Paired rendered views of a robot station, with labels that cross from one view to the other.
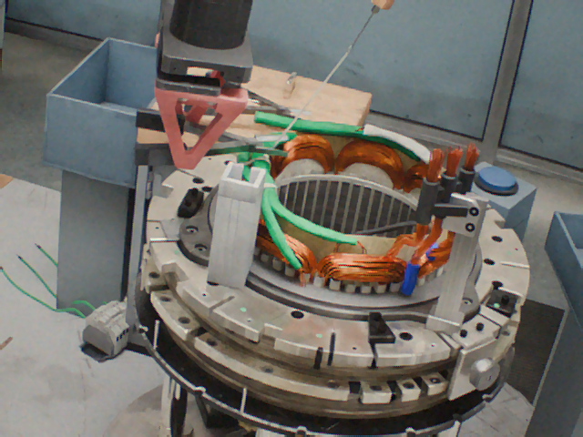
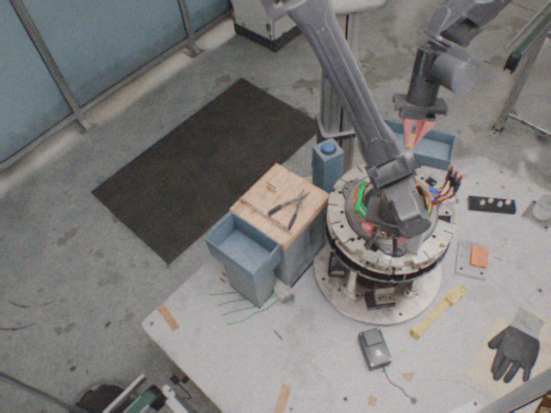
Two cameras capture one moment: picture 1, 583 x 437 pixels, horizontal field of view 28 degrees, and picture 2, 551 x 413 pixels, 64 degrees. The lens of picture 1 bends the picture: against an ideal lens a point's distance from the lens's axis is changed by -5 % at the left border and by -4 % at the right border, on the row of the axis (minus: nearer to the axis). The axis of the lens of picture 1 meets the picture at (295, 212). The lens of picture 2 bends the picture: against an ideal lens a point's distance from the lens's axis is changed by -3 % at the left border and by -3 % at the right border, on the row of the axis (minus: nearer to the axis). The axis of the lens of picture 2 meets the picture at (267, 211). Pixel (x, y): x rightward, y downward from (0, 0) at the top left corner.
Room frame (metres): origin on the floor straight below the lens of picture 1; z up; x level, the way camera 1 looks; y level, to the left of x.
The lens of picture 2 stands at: (0.72, 0.63, 2.04)
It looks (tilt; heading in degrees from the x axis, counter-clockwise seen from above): 55 degrees down; 307
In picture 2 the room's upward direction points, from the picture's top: 8 degrees counter-clockwise
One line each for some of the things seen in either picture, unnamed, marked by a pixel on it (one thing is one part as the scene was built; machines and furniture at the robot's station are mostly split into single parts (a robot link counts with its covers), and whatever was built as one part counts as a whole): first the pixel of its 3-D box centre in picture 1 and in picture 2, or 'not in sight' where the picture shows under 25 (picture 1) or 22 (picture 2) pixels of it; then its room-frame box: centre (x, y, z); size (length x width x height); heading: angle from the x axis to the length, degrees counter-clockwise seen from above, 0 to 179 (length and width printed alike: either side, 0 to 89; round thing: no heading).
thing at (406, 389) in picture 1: (406, 388); not in sight; (0.71, -0.10, 1.06); 0.02 x 0.02 x 0.01; 25
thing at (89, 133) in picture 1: (112, 188); (248, 267); (1.14, 0.20, 0.92); 0.17 x 0.11 x 0.28; 171
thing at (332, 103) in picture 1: (259, 116); (280, 204); (1.12, 0.05, 1.05); 0.20 x 0.19 x 0.02; 81
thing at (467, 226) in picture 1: (462, 214); not in sight; (0.73, -0.12, 1.20); 0.02 x 0.01 x 0.03; 76
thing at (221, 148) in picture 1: (220, 148); not in sight; (0.81, 0.06, 1.17); 0.06 x 0.01 x 0.01; 123
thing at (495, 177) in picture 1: (496, 177); (328, 147); (1.10, -0.20, 1.04); 0.04 x 0.04 x 0.01
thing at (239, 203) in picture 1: (237, 227); (417, 238); (0.76, 0.04, 1.14); 0.03 x 0.03 x 0.09; 84
